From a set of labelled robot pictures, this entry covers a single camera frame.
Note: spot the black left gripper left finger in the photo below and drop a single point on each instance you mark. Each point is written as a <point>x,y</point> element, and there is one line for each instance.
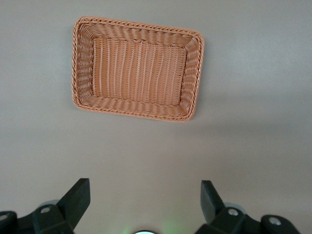
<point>61,214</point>

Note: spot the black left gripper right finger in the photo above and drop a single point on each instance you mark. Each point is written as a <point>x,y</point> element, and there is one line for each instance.
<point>224,219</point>

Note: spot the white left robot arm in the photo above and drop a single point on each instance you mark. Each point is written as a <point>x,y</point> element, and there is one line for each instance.
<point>144,232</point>

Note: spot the brown wicker basket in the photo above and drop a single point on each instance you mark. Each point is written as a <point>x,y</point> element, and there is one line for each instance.
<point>139,73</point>

